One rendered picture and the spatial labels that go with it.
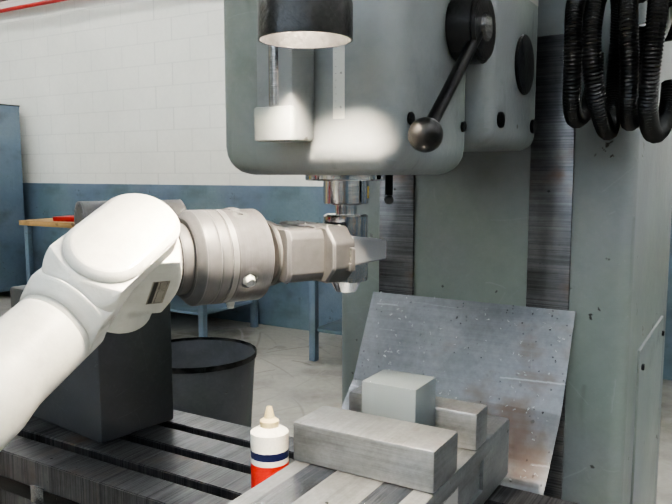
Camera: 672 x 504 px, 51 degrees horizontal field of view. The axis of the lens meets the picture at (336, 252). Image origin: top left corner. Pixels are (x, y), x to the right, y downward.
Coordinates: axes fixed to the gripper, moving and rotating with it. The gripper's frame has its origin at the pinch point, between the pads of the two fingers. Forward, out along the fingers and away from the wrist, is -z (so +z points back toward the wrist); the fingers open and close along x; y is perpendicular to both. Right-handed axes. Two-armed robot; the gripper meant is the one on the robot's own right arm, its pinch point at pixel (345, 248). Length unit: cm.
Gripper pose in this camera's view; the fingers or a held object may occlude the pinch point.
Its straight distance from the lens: 74.2
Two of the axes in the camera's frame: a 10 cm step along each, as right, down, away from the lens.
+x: -5.6, -0.9, 8.2
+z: -8.3, 0.6, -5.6
